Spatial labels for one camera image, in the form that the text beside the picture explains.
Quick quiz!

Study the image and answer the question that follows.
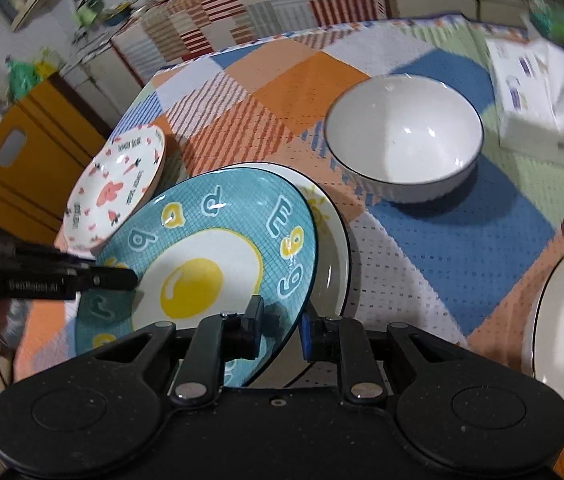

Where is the patchwork tablecloth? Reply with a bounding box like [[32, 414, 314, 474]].
[[12, 16, 564, 480]]

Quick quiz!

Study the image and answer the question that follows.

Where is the white tissue box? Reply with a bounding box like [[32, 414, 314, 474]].
[[485, 37, 564, 167]]

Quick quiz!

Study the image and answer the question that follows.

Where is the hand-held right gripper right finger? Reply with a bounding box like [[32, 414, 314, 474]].
[[301, 313, 465, 405]]

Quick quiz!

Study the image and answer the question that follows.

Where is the striped patchwork blanket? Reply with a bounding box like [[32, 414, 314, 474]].
[[111, 0, 389, 82]]

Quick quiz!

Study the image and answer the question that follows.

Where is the white sun print plate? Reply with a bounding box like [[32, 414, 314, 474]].
[[221, 161, 352, 348]]

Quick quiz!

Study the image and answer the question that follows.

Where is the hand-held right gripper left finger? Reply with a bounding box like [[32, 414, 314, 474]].
[[92, 295, 267, 407]]

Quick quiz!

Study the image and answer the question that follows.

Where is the blue fried egg print plate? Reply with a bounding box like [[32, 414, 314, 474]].
[[74, 170, 319, 387]]

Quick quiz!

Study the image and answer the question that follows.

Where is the green plastic bag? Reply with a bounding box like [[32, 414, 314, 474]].
[[6, 52, 59, 102]]

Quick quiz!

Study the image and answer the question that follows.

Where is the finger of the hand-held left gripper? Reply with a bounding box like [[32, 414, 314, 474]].
[[74, 264, 139, 293]]

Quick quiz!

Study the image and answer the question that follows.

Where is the white kitchen cabinet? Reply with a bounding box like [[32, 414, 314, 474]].
[[386, 0, 533, 27]]

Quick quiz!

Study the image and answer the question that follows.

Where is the white carrot print plate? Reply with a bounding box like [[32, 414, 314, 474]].
[[63, 124, 167, 256]]

